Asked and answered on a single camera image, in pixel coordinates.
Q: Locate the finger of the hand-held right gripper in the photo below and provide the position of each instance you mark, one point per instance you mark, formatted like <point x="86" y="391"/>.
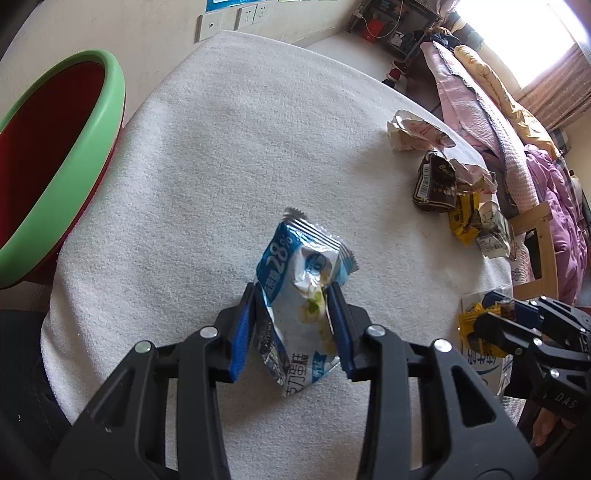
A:
<point x="512" y="307"/>
<point x="501" y="334"/>

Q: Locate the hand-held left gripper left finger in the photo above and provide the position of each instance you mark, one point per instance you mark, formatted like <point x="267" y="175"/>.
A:
<point x="242" y="332"/>

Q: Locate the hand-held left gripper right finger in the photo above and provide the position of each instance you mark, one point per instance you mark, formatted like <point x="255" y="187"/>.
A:
<point x="339" y="332"/>

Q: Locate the blue white snack wrapper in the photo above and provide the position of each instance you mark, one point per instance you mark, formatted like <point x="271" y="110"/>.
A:
<point x="286" y="267"/>

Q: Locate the pink white wrapper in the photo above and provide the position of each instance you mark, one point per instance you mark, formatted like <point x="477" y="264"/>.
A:
<point x="413" y="134"/>

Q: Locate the red bin with green rim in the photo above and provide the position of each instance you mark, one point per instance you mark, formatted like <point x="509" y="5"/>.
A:
<point x="46" y="138"/>

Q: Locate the person's right hand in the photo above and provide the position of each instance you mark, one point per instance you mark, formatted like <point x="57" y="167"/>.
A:
<point x="547" y="427"/>

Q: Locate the white blue printed packet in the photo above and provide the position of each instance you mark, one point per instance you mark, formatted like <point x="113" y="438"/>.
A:
<point x="489" y="369"/>

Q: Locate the floral seat cushion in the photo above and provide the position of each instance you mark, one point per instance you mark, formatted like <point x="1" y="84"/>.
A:
<point x="521" y="261"/>

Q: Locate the wooden chair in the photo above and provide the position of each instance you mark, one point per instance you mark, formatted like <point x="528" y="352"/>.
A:
<point x="547" y="258"/>

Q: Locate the white green snack wrapper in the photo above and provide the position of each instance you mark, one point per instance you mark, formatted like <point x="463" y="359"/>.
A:
<point x="494" y="235"/>

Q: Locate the purple blanket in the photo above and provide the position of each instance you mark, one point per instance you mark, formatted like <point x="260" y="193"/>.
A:
<point x="558" y="217"/>

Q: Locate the yellow black snack wrapper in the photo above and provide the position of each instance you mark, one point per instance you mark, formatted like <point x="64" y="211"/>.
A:
<point x="464" y="217"/>

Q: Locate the dark brown snack wrapper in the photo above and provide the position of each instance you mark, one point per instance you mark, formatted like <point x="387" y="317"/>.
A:
<point x="434" y="189"/>

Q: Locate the white table cloth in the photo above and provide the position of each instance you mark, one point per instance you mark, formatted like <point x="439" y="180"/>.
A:
<point x="231" y="161"/>

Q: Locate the yellow patterned blanket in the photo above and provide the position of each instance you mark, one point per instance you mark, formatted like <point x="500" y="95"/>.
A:
<point x="503" y="97"/>

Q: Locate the patterned curtain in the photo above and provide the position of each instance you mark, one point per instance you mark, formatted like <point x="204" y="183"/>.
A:
<point x="554" y="92"/>

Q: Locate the bed with pink bedspread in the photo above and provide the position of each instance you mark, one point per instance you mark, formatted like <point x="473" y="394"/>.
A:
<point x="461" y="87"/>

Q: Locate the red shoe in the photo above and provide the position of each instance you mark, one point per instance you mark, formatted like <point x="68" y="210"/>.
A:
<point x="394" y="74"/>

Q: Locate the bright window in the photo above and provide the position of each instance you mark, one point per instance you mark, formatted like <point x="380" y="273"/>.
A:
<point x="512" y="37"/>

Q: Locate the dark clothes pile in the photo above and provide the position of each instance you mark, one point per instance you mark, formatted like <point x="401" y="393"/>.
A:
<point x="438" y="36"/>

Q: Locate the red bag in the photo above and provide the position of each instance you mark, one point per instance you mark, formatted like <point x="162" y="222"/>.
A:
<point x="374" y="28"/>

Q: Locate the metal shelf rack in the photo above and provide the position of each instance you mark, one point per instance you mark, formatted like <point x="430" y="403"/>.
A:
<point x="411" y="18"/>

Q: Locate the white wall socket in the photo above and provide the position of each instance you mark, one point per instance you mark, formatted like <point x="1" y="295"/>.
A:
<point x="246" y="16"/>
<point x="263" y="11"/>

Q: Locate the large blue letter wall poster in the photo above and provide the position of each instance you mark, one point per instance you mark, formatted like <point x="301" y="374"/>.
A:
<point x="228" y="3"/>

